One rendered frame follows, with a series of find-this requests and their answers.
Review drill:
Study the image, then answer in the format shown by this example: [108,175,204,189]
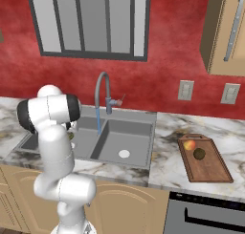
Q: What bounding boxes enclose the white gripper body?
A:
[65,120,78,133]

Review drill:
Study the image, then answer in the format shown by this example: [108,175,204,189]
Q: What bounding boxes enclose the red faucet lever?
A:
[114,93,127,107]

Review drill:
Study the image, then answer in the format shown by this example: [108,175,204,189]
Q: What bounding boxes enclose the grey double sink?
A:
[13,105,158,171]

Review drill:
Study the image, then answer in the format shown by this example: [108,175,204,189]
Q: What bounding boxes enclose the grey curved faucet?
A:
[94,71,117,116]

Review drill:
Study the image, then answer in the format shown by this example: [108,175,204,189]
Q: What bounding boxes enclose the red yellow mango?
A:
[183,139,197,152]

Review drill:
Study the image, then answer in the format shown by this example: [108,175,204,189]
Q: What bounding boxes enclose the wooden cutting board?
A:
[177,133,234,184]

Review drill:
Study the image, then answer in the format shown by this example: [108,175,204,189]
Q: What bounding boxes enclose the blue water stream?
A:
[96,107,102,138]

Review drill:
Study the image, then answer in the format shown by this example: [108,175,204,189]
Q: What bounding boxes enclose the tan base cupboard door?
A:
[83,179,170,234]
[0,164,61,234]

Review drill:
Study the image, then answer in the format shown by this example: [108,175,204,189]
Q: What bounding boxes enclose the dark framed window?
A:
[26,0,152,62]

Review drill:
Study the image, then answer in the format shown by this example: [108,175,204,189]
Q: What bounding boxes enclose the silver dishwasher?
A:
[163,191,245,234]

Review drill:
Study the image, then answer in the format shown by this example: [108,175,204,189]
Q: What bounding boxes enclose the grey wall outlet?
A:
[177,79,195,102]
[220,82,241,105]

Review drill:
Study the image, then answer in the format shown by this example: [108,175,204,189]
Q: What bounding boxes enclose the black dishwasher handle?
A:
[184,208,245,228]

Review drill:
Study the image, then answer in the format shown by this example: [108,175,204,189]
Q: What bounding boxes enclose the tan wall cupboard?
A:
[199,0,245,77]

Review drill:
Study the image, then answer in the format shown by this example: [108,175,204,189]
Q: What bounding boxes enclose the silver cupboard handle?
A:
[222,0,245,62]

